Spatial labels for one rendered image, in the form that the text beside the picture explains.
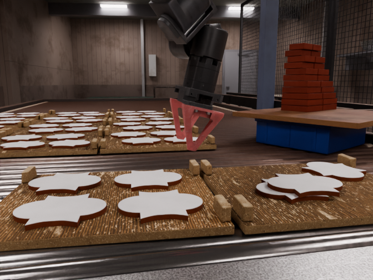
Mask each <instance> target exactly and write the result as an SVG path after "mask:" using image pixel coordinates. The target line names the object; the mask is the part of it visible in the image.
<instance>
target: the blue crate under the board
mask: <svg viewBox="0 0 373 280"><path fill-rule="evenodd" d="M255 121H257V125H256V142H258V143H264V144H270V145H275V146H281V147H287V148H293V149H299V150H303V151H309V152H316V153H322V154H330V153H334V152H338V151H342V150H344V149H348V148H351V147H355V146H359V145H362V144H364V143H365V136H366V128H361V129H353V128H342V127H332V126H322V125H315V124H305V123H295V122H284V121H274V120H268V119H257V118H255Z"/></svg>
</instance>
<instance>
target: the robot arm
mask: <svg viewBox="0 0 373 280"><path fill-rule="evenodd" d="M149 5H150V6H151V8H152V9H153V11H154V12H155V14H156V15H157V16H158V18H159V19H158V21H157V23H158V26H159V27H160V29H161V30H162V31H163V33H164V34H165V37H166V39H167V40H168V41H169V49H170V52H171V53H172V55H173V56H175V57H177V58H181V59H188V64H187V68H186V72H185V77H184V82H183V86H178V85H176V86H175V91H174V92H177V93H179V94H178V99H173V98H170V105H171V109H172V114H173V120H174V125H175V132H176V135H177V139H182V140H184V139H185V137H186V145H187V149H188V150H189V151H196V150H197V149H198V148H199V146H200V145H201V144H202V142H203V141H204V140H205V139H206V137H207V136H208V134H209V133H210V132H211V131H212V130H213V129H214V128H215V126H216V125H217V124H218V123H219V122H220V121H221V119H222V118H223V117H224V113H222V112H218V111H213V102H216V103H221V104H222V101H223V97H224V96H222V95H219V94H214V92H215V87H216V83H217V80H218V75H219V71H220V66H221V63H220V62H222V59H223V55H224V50H225V46H226V42H227V39H228V31H226V30H224V29H222V28H221V24H220V23H214V24H206V22H207V21H208V20H210V18H211V17H212V16H213V15H214V14H215V13H216V11H217V10H218V9H217V8H216V6H215V4H214V3H213V1H212V0H151V1H150V2H149ZM178 108H182V112H183V121H184V130H183V131H181V129H180V122H179V115H178ZM199 116H200V117H205V118H209V119H210V121H209V122H208V124H207V125H206V126H205V128H204V129H203V131H202V132H201V134H200V135H199V137H198V138H197V139H196V141H195V142H193V136H192V129H191V128H192V127H193V125H194V123H195V122H196V120H197V119H198V118H199Z"/></svg>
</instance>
